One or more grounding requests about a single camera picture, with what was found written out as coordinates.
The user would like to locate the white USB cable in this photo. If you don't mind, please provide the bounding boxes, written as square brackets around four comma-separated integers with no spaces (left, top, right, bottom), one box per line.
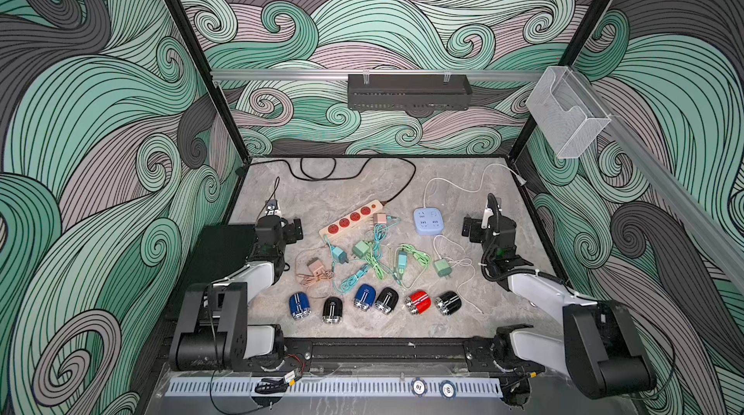
[431,233,484,314]

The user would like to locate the pink USB charger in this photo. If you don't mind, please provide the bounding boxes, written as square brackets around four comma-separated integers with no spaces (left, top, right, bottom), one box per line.
[374,213,389,225]
[307,259,326,277]

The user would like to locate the pink USB cable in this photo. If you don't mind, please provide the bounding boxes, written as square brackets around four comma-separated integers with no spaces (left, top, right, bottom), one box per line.
[294,248,338,300]

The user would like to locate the teal USB charger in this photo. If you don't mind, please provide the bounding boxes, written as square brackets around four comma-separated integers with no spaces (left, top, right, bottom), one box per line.
[329,246,348,264]

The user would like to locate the beige power strip red sockets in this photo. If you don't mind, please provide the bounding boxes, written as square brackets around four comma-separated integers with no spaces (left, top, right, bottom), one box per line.
[318,200,384,240]

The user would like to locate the teal usb cable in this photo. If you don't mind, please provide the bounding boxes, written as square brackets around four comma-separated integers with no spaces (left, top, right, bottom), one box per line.
[371,214,403,259]
[322,234,370,294]

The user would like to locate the green USB charger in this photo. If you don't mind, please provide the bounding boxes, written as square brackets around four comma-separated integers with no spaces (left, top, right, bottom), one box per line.
[352,241,373,259]

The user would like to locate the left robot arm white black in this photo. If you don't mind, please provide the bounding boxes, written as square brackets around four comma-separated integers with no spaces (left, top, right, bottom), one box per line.
[169,215,304,372]

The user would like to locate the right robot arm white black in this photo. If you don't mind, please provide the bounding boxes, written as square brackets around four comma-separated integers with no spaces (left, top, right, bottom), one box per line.
[462,210,658,400]

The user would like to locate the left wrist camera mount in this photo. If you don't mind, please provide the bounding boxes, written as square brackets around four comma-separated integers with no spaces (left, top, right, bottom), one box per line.
[262,198,282,217]

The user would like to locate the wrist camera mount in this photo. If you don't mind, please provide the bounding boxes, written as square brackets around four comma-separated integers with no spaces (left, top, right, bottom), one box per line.
[262,198,282,217]
[480,193,501,230]

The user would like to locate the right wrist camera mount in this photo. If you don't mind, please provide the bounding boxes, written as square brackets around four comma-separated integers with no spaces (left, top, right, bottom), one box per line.
[480,193,501,230]

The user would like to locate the white power strip cable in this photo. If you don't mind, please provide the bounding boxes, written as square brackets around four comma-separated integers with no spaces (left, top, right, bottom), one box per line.
[422,161,527,210]

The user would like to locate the black power strip cable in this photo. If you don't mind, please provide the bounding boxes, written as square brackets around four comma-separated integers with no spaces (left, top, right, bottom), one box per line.
[234,155,418,207]

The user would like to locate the clear acrylic wall holder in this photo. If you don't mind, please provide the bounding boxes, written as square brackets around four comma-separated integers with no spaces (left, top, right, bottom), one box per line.
[526,66,611,159]

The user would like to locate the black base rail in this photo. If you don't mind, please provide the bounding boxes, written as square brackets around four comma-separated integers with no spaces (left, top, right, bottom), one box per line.
[156,336,617,372]

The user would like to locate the perforated white cable duct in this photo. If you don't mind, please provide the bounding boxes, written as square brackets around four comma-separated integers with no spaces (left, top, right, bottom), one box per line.
[165,376,503,399]

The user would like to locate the aluminium wall rail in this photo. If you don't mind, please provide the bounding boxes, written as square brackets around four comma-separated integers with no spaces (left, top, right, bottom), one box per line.
[211,68,544,82]

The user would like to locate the black wall shelf tray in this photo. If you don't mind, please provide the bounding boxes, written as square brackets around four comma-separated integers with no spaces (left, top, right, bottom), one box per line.
[347,75,473,112]

